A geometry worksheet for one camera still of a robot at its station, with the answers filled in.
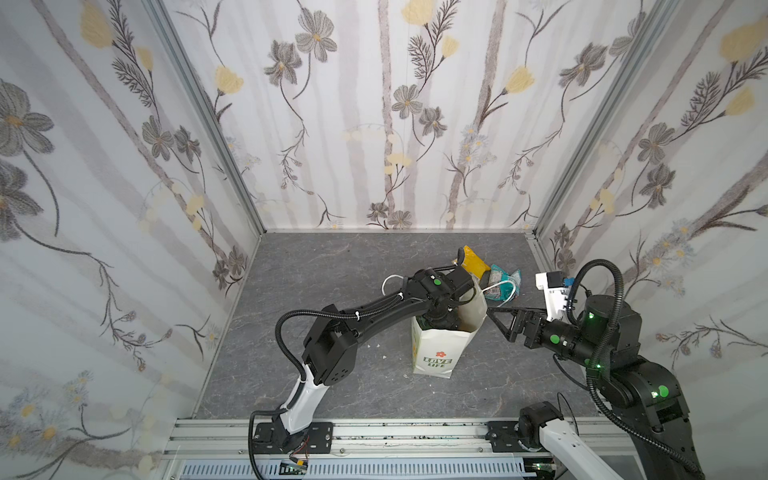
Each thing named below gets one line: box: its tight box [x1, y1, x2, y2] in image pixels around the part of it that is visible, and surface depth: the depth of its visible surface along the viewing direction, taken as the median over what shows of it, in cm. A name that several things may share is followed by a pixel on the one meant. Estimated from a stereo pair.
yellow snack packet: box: [461, 245, 491, 280], surface depth 109 cm
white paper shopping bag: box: [411, 283, 487, 379], surface depth 73 cm
